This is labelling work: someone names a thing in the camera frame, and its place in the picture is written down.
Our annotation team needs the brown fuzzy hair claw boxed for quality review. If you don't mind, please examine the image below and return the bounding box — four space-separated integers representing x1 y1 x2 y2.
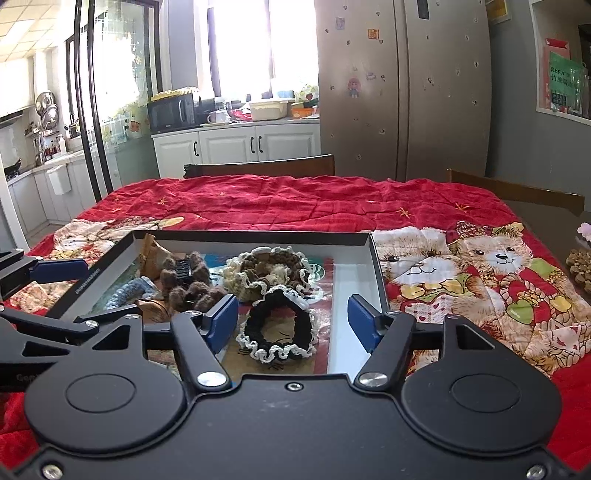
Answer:
168 281 226 312
159 251 211 297

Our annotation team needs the blue white crochet scrunchie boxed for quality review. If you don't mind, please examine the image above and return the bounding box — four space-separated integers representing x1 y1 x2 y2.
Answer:
104 276 160 310

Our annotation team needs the olive cream crochet scrunchie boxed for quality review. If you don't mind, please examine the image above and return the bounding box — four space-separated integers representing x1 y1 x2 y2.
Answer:
235 246 325 303

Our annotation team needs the tan paper packet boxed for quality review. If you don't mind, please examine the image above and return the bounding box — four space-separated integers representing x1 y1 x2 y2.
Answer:
138 234 173 280
135 299 171 324

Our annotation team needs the white plastic bin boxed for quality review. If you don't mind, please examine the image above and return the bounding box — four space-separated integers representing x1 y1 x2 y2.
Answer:
46 164 71 196

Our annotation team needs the black shallow cardboard box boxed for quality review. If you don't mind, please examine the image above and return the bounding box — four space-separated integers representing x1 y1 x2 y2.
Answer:
48 230 387 380

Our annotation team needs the red quilted bedspread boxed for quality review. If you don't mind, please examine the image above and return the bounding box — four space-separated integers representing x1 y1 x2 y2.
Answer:
1 175 590 470

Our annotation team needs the dark wooden chair back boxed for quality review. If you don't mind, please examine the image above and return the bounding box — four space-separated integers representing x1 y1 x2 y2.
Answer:
183 154 335 179

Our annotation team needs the wooden chair right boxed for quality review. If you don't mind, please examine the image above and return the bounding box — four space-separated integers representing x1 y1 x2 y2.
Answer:
447 168 585 216

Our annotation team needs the white kitchen cabinet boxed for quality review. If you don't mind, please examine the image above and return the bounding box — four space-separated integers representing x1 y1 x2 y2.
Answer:
152 119 321 178

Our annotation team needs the black microwave oven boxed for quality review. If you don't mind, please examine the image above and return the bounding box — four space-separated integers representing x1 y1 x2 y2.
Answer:
147 93 200 134

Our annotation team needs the beige storage container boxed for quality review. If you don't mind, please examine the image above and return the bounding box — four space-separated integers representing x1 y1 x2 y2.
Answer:
249 99 290 122

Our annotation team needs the steel double door refrigerator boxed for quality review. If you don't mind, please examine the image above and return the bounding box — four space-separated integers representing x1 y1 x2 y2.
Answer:
315 0 492 181

